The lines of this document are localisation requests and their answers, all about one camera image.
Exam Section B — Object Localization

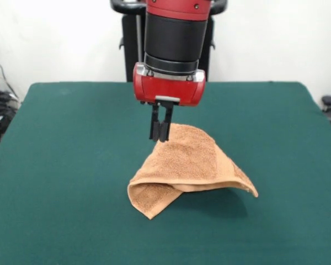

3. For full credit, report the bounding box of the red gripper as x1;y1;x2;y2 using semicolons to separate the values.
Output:
132;62;206;143

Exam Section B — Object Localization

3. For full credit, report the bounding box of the tan terry towel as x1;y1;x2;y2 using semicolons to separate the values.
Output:
127;123;259;221

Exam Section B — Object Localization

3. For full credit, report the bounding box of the dark green table cloth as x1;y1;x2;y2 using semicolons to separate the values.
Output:
0;81;331;265

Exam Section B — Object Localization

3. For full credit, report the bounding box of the black equipment pile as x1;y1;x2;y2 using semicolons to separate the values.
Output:
0;73;20;146

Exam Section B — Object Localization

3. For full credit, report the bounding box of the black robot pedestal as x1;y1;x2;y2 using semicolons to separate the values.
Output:
110;0;228;83

